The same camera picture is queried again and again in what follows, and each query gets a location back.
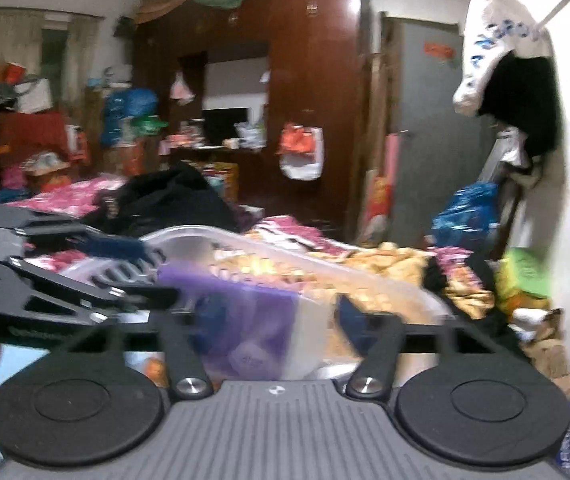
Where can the pink white plastic bag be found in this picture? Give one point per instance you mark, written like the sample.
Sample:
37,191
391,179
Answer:
182,89

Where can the orange plastic bag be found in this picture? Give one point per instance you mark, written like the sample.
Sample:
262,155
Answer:
297,142

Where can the grey door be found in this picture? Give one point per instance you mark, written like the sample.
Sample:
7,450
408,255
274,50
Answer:
425,160

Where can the brown wooden wardrobe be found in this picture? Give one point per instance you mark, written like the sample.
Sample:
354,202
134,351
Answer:
315,85

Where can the pink floral blanket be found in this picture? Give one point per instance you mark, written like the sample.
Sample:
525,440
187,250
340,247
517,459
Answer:
70,197

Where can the red cloth cover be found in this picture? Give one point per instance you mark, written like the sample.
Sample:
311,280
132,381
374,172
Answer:
30,135

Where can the dark clothes heap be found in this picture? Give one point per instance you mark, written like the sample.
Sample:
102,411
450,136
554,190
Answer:
485,280

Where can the yellow patterned blanket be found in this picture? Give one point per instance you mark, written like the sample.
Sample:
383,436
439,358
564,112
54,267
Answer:
390,265

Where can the large purple tissue pack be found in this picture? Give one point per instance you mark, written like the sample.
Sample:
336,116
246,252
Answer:
255,320

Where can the brown paper bag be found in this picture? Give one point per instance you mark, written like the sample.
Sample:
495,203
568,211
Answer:
547,350

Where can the black monitor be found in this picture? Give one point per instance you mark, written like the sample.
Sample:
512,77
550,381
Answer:
222,127

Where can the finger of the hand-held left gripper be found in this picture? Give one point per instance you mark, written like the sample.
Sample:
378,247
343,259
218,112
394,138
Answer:
130,297
115,249

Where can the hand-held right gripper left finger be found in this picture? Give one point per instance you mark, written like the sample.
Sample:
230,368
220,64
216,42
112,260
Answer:
212,312

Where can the green lidded box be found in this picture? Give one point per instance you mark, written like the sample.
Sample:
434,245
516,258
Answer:
525,275

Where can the black clothing pile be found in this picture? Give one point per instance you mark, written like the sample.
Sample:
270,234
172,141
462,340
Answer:
175,200

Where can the blue plastic bag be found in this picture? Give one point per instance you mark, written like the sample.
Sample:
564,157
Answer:
465,210

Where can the beige curtains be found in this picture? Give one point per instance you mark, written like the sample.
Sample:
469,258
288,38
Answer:
0,45

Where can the white plastic basket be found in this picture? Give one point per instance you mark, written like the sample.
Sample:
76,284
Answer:
190,240

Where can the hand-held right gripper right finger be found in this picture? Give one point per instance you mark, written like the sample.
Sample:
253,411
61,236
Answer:
352,320

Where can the pile of blue bags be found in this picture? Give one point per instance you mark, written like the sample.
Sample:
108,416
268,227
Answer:
130,110

